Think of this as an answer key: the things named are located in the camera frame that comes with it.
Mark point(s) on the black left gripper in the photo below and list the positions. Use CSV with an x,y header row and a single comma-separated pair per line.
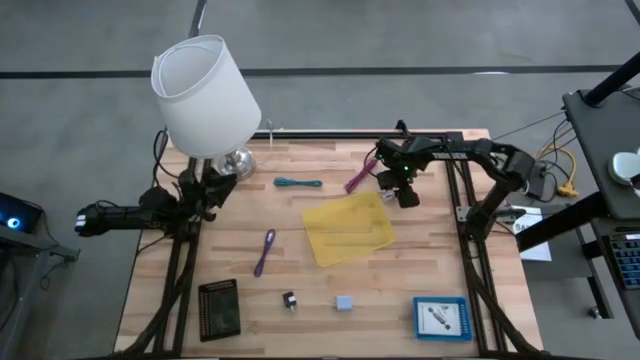
x,y
200,192

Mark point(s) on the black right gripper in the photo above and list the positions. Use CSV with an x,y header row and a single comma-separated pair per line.
x,y
400,160

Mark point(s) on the small white charger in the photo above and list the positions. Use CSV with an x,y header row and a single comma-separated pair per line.
x,y
388,195

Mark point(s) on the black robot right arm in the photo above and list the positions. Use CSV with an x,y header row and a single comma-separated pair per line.
x,y
500,160

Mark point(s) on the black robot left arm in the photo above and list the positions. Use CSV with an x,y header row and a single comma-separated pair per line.
x,y
120,217

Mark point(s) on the yellow translucent plastic bin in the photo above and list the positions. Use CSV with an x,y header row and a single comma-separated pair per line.
x,y
350,230

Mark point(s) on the white shade table lamp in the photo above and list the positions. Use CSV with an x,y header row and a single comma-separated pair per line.
x,y
205,95

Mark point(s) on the black flat box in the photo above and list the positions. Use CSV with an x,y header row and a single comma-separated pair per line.
x,y
220,312

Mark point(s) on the blue flat box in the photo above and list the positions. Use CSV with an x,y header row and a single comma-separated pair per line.
x,y
442,320

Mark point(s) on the white paper sheet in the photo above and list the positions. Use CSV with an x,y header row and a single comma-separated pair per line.
x,y
537,250

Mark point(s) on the black device blue light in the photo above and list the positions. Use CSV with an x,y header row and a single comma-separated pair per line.
x,y
25,215

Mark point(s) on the black side desk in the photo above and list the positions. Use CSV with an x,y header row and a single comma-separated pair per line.
x,y
595,130

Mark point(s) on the white round device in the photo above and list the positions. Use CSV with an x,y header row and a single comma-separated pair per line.
x,y
622,167

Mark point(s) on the black pole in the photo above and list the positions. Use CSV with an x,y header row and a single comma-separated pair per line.
x,y
612,82

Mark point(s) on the black keyboard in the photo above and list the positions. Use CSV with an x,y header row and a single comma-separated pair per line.
x,y
627,260

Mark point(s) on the black wall charger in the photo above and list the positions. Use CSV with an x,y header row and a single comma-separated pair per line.
x,y
289,300

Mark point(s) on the grey wall charger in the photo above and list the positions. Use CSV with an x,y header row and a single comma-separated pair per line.
x,y
344,303

